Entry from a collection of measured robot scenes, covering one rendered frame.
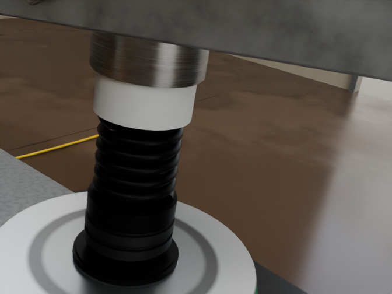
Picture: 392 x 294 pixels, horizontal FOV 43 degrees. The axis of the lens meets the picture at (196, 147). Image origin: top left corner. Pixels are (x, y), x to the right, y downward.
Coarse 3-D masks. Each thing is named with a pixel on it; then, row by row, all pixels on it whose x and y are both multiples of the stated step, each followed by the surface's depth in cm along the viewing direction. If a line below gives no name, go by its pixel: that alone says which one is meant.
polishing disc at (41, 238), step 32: (32, 224) 42; (64, 224) 42; (192, 224) 46; (0, 256) 37; (32, 256) 38; (64, 256) 38; (192, 256) 41; (224, 256) 42; (0, 288) 34; (32, 288) 35; (64, 288) 35; (96, 288) 36; (128, 288) 36; (160, 288) 37; (192, 288) 37; (224, 288) 38
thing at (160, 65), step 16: (96, 32) 31; (96, 48) 31; (112, 48) 30; (128, 48) 30; (144, 48) 30; (160, 48) 30; (176, 48) 30; (192, 48) 31; (96, 64) 32; (112, 64) 31; (128, 64) 30; (144, 64) 30; (160, 64) 30; (176, 64) 31; (192, 64) 31; (128, 80) 31; (144, 80) 30; (160, 80) 31; (176, 80) 31; (192, 80) 32
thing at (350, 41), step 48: (0, 0) 28; (48, 0) 28; (96, 0) 27; (144, 0) 27; (192, 0) 26; (240, 0) 25; (288, 0) 25; (336, 0) 24; (384, 0) 24; (240, 48) 26; (288, 48) 26; (336, 48) 25; (384, 48) 25
